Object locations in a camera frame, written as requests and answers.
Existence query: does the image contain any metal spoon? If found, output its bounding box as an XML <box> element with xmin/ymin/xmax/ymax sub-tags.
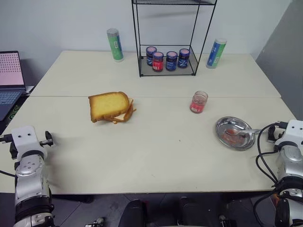
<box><xmin>225</xmin><ymin>128</ymin><xmax>262</xmax><ymax>136</ymax></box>

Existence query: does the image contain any thick toasted bread slice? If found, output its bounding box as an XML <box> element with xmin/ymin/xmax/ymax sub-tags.
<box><xmin>88</xmin><ymin>91</ymin><xmax>130</xmax><ymax>123</ymax></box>

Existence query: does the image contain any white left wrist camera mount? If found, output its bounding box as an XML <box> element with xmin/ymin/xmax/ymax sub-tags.
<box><xmin>10</xmin><ymin>126</ymin><xmax>47</xmax><ymax>159</ymax></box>

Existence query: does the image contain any open laptop pink screen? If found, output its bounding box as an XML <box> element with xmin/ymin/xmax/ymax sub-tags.
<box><xmin>0</xmin><ymin>50</ymin><xmax>27</xmax><ymax>122</ymax></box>

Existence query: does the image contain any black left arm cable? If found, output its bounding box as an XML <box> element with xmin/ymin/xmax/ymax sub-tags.
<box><xmin>0</xmin><ymin>133</ymin><xmax>17</xmax><ymax>177</ymax></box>

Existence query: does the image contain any round steel plate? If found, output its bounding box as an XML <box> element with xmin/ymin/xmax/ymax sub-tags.
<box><xmin>215</xmin><ymin>116</ymin><xmax>257</xmax><ymax>151</ymax></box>

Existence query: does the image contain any black wire rack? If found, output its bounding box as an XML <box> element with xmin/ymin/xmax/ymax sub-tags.
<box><xmin>131</xmin><ymin>0</ymin><xmax>217</xmax><ymax>78</ymax></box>

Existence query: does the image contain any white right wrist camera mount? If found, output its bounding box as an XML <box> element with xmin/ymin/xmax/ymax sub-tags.
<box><xmin>275</xmin><ymin>119</ymin><xmax>303</xmax><ymax>152</ymax></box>

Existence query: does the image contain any blue label cylinder tube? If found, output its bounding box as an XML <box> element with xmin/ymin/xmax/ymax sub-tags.
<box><xmin>205</xmin><ymin>38</ymin><xmax>228</xmax><ymax>70</ymax></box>

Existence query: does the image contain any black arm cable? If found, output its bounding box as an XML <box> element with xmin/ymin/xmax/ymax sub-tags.
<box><xmin>255</xmin><ymin>121</ymin><xmax>287</xmax><ymax>227</ymax></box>
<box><xmin>0</xmin><ymin>133</ymin><xmax>17</xmax><ymax>177</ymax></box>

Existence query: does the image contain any blue label jam jar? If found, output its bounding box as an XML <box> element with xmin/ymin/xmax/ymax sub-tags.
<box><xmin>165</xmin><ymin>51</ymin><xmax>178</xmax><ymax>72</ymax></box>
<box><xmin>178</xmin><ymin>48</ymin><xmax>191</xmax><ymax>70</ymax></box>
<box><xmin>145</xmin><ymin>46</ymin><xmax>158</xmax><ymax>67</ymax></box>

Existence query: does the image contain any green label cylinder tube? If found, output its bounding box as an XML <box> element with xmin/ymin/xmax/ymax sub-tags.
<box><xmin>106</xmin><ymin>28</ymin><xmax>125</xmax><ymax>63</ymax></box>

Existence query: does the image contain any red label jam jar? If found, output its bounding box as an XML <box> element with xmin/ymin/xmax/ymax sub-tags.
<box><xmin>151</xmin><ymin>51</ymin><xmax>165</xmax><ymax>72</ymax></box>

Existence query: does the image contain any open glass jam jar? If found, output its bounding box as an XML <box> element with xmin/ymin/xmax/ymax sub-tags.
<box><xmin>189</xmin><ymin>90</ymin><xmax>209</xmax><ymax>115</ymax></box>

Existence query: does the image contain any black mat green print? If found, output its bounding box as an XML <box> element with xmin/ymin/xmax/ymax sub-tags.
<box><xmin>4</xmin><ymin>94</ymin><xmax>31</xmax><ymax>124</ymax></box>

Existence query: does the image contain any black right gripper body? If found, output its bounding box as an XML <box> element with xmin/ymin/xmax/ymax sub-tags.
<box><xmin>274</xmin><ymin>127</ymin><xmax>286</xmax><ymax>143</ymax></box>

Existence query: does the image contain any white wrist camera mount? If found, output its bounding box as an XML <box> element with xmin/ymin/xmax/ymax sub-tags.
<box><xmin>10</xmin><ymin>126</ymin><xmax>47</xmax><ymax>159</ymax></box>
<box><xmin>275</xmin><ymin>119</ymin><xmax>303</xmax><ymax>152</ymax></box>

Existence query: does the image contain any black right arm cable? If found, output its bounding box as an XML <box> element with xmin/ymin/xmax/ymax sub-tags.
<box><xmin>255</xmin><ymin>121</ymin><xmax>287</xmax><ymax>227</ymax></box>

